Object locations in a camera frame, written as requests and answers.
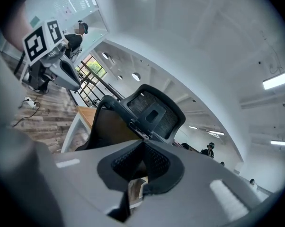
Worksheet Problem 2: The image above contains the person's left forearm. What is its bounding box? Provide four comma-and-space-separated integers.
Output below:
2, 2, 32, 52

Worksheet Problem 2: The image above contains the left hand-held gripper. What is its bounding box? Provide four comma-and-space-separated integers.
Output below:
22, 19, 81, 90

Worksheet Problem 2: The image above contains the window with black frame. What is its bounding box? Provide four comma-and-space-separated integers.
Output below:
75, 56, 107, 80

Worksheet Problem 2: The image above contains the black mesh office chair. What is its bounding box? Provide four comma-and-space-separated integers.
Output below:
75, 84, 187, 152

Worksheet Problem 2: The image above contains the black metal railing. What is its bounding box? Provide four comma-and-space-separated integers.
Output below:
75, 67, 125, 104

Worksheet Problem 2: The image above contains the person's grey clothing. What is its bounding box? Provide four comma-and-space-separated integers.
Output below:
0, 32, 65, 227

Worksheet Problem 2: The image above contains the green wall sign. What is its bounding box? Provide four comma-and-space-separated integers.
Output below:
29, 15, 40, 28

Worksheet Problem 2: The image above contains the white power strip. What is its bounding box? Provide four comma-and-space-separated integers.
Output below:
23, 96, 38, 108

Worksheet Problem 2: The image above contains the frosted glass wall panel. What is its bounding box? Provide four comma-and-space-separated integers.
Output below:
26, 0, 109, 50

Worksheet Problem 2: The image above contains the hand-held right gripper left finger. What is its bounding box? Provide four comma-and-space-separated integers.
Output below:
53, 140, 145, 222

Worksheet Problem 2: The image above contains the black floor cable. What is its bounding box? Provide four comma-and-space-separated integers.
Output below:
11, 101, 41, 127

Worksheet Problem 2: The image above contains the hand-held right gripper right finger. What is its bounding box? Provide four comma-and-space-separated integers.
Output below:
129, 141, 264, 227

